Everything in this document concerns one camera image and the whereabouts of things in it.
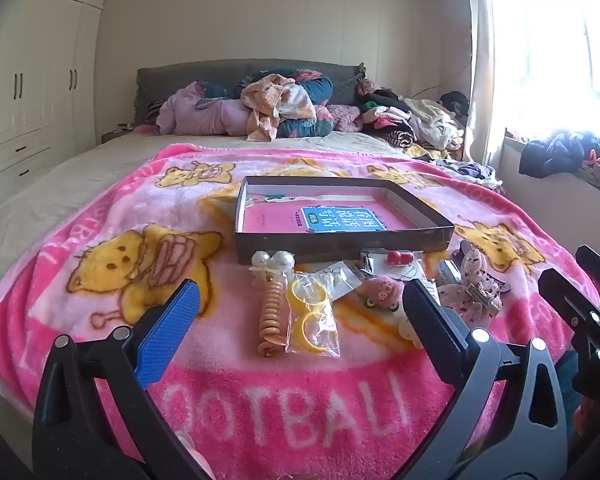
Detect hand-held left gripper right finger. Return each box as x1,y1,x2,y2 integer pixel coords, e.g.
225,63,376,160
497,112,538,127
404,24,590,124
401,278,568,480

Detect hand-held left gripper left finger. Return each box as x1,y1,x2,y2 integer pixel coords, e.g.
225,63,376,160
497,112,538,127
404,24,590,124
32,279,216,480

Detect floral fabric bow clip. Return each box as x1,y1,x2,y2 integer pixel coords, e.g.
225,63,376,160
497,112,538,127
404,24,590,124
437,280,504,322

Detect pink fuzzy hair clip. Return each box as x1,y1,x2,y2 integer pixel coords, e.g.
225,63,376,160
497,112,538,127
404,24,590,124
356,275,406,314

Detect orange spiral hair tie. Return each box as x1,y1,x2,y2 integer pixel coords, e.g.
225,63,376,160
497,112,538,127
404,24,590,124
257,272,289,358

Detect bag of yellow rings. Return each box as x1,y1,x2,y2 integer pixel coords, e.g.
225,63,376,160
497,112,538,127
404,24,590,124
285,272,342,359

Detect shallow cardboard box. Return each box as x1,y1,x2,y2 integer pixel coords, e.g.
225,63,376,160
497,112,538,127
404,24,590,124
234,176,455,266

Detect person's left hand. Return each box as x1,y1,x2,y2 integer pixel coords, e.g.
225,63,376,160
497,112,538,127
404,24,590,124
176,430,217,480

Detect red bead hair clip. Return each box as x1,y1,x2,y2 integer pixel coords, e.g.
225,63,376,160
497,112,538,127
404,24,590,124
360,248,416,281

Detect bag of pearl earrings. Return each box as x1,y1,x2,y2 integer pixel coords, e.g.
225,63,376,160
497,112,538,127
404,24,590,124
310,261,364,306

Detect dark clothes on windowsill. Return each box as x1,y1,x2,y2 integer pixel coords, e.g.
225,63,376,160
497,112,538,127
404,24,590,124
519,130,600,182

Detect pearl hair clip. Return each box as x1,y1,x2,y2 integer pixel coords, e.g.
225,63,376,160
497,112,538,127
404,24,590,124
251,250,296,281

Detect pink bear printed blanket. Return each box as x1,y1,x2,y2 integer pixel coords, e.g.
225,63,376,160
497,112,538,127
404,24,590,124
0,142,600,480

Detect purple clothes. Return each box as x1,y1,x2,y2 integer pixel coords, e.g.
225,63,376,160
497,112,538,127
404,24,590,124
432,160,504,192

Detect grey nightstand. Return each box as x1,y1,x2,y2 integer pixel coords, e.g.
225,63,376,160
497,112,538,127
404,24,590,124
101,122,138,145

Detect pink quilt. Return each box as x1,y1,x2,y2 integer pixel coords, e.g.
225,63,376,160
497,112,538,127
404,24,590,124
156,81,253,136

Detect pink floral pillow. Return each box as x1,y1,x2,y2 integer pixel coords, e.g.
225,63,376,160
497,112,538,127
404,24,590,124
325,104,366,133

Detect window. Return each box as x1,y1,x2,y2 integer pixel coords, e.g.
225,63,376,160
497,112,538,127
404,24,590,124
500,0,600,136

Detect cream curtain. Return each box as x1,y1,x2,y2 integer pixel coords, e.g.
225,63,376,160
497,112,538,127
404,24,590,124
462,0,506,171

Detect pile of clothes and pillows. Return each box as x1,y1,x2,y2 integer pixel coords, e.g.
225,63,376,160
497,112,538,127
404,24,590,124
134,62,367,126

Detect orange patterned cloth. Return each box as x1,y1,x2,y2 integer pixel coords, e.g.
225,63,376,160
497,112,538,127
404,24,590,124
241,74,317,142

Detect dark floral quilt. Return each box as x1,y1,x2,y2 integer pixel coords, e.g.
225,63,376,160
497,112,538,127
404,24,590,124
240,69,336,138

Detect white wardrobe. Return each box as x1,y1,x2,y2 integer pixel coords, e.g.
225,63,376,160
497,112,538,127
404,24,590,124
0,0,112,211

